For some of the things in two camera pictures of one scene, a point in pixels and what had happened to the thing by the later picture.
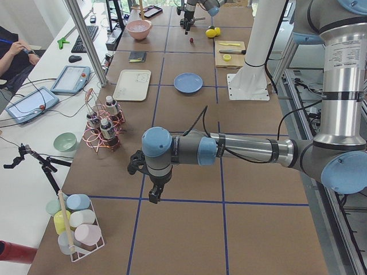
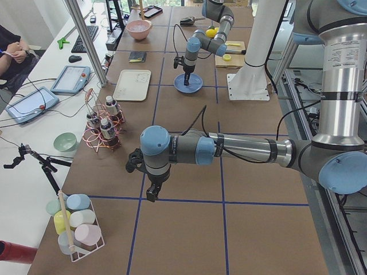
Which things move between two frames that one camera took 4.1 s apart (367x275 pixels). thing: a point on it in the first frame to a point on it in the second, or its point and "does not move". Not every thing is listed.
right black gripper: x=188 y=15 to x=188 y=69
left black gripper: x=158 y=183 does not move
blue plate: x=188 y=82 does not move
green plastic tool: x=61 y=42 does not move
